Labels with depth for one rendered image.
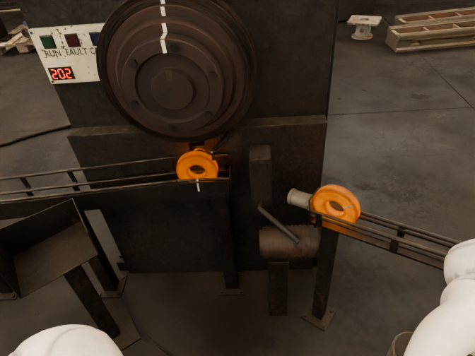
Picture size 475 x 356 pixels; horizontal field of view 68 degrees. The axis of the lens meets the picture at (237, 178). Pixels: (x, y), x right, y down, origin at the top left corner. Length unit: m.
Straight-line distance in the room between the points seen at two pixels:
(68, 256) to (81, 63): 0.65
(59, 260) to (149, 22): 0.84
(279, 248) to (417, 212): 1.16
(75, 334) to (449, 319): 0.42
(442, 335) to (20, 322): 1.89
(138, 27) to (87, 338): 0.81
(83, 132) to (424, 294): 1.66
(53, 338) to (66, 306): 1.62
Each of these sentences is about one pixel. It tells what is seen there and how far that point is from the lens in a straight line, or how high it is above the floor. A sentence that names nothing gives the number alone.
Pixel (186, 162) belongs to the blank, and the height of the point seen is 0.79.
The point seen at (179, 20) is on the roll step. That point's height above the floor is 1.28.
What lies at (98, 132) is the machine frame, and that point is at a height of 0.87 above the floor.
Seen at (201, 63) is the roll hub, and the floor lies 1.19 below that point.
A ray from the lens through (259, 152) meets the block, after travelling 1.26.
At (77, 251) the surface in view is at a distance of 1.36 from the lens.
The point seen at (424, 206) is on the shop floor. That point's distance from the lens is 2.36.
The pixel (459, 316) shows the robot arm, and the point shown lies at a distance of 0.52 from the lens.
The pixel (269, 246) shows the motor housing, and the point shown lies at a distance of 1.33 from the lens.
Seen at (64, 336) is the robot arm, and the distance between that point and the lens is 0.41.
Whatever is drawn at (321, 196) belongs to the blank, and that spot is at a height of 0.74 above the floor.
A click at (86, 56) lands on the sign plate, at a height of 1.15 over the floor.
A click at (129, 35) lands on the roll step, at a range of 1.05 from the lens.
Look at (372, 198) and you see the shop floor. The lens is 2.31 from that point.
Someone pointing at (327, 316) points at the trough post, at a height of 0.01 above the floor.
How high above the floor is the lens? 1.54
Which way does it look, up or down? 40 degrees down
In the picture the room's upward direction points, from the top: 5 degrees counter-clockwise
